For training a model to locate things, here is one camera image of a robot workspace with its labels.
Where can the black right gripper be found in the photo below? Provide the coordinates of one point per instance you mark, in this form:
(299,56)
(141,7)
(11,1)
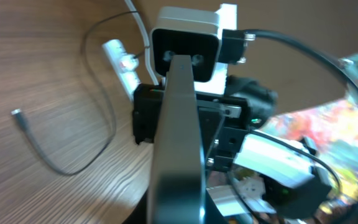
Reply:
(222,123)

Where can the cyan screen smartphone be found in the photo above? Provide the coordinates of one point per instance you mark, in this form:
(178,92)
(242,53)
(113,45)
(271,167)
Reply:
(176,191)

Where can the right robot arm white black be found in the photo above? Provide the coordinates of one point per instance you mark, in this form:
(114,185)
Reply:
(268,174)

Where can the white charger plug adapter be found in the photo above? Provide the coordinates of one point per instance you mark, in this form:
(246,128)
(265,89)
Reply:
(128,62)

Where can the white power strip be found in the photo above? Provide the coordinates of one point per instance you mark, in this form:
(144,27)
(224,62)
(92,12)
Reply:
(114,50)

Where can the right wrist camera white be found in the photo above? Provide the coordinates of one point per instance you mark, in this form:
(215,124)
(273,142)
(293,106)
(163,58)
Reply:
(211,39)

